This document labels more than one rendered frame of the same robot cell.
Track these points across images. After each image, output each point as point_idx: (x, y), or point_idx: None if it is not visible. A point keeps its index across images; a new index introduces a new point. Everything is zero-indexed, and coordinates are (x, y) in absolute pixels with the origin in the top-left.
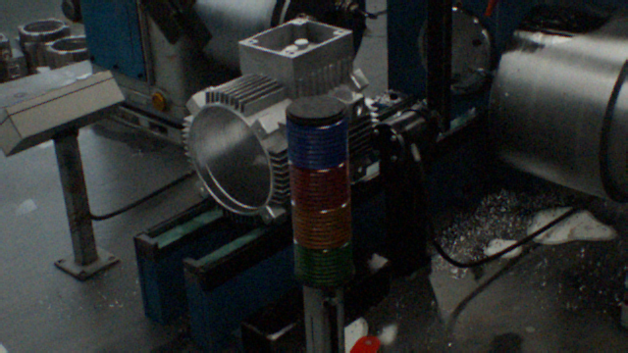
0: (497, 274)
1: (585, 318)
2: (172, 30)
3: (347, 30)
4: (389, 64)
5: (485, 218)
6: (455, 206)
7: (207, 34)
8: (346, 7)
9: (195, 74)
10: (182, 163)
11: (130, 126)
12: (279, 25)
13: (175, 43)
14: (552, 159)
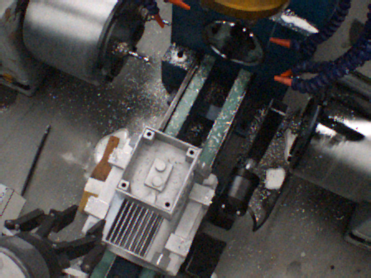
0: (277, 207)
1: (327, 235)
2: (71, 218)
3: (196, 149)
4: (172, 30)
5: None
6: (236, 135)
7: (103, 224)
8: (145, 17)
9: (29, 59)
10: (35, 115)
11: None
12: (135, 146)
13: (74, 219)
14: (330, 190)
